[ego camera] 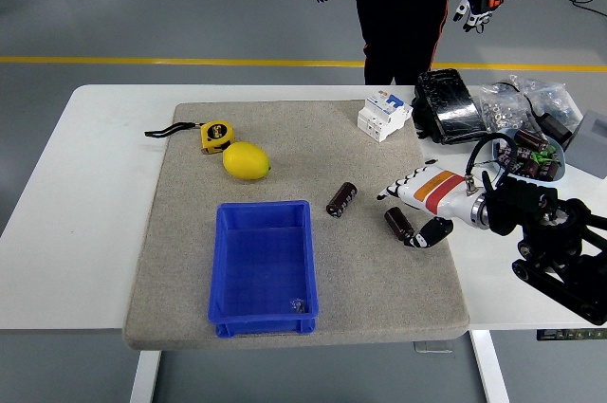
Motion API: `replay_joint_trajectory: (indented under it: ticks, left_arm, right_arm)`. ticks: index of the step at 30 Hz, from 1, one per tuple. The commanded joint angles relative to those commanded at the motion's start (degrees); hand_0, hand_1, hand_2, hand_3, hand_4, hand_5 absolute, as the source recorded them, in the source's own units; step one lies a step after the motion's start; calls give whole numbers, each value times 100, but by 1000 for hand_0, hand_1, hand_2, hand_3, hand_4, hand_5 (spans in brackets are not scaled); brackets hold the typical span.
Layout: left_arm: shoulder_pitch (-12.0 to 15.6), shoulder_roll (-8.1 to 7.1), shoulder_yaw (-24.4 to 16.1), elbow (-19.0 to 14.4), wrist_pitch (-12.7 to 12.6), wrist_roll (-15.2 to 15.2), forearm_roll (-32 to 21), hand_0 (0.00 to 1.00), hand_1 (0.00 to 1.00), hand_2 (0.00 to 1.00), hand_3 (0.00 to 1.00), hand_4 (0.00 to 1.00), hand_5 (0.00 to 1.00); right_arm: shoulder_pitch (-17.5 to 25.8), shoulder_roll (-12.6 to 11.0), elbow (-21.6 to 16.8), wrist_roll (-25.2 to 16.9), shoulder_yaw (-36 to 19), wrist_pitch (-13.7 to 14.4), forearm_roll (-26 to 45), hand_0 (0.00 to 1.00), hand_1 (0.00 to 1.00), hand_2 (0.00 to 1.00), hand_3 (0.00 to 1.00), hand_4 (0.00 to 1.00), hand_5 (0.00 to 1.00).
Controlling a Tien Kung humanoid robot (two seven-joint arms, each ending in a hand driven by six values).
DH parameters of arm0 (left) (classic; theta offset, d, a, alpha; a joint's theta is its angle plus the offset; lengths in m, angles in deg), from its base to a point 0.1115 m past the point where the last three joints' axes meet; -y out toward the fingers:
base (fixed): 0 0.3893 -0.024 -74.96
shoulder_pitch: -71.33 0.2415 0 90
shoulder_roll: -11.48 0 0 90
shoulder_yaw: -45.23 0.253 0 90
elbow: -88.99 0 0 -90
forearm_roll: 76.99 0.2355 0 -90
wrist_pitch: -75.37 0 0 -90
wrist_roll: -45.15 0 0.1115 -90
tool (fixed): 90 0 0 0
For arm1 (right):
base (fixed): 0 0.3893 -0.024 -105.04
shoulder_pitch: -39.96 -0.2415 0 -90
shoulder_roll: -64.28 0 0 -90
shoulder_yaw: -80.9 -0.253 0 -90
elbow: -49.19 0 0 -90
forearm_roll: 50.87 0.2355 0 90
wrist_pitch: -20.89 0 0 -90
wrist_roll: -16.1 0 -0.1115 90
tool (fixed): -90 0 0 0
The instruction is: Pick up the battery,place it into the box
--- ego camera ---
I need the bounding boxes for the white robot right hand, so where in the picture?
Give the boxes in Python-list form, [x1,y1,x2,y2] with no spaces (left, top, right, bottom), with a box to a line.
[377,166,475,250]

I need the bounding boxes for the grey box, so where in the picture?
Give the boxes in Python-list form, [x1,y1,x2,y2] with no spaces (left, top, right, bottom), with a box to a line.
[563,108,607,181]

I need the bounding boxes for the blue plastic box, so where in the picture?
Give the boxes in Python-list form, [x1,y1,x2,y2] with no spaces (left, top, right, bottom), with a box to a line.
[207,199,320,339]

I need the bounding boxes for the light blue bowl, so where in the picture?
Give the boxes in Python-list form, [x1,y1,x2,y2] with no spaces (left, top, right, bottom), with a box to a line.
[491,126,568,182]

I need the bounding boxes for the black glossy case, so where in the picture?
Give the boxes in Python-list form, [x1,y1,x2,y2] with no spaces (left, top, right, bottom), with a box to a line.
[410,67,489,146]

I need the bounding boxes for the white circuit breaker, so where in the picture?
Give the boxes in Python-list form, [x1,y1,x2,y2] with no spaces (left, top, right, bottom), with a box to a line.
[356,92,414,143]

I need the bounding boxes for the clear bag of metal nuts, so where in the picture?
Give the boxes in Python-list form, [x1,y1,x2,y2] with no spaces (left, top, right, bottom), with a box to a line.
[473,82,532,134]

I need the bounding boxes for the grey-brown mat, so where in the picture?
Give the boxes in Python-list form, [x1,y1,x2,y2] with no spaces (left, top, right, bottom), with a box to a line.
[121,99,471,351]

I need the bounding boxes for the green connector pieces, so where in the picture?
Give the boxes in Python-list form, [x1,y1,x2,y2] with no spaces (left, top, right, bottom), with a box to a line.
[530,146,561,167]

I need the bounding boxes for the black power adapter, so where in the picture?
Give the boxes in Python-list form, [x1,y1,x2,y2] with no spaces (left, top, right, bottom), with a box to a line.
[526,106,578,148]

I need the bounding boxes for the clear bag of small parts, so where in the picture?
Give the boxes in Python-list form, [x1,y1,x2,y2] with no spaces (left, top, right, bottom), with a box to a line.
[509,75,584,122]

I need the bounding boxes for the person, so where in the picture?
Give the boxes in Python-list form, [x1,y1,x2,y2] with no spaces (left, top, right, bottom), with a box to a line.
[350,0,460,86]

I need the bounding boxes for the white table leg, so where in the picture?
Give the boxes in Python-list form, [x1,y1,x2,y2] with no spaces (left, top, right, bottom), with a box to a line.
[469,329,511,403]
[128,349,162,403]

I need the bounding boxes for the yellow lemon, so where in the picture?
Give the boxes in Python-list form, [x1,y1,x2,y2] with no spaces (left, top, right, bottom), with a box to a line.
[221,140,272,181]

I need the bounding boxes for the yellow tape measure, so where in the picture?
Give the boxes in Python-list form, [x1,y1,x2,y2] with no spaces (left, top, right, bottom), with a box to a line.
[144,119,236,156]

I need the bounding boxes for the metal bracket under table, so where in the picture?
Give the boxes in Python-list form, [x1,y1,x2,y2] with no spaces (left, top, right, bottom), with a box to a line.
[413,339,454,355]

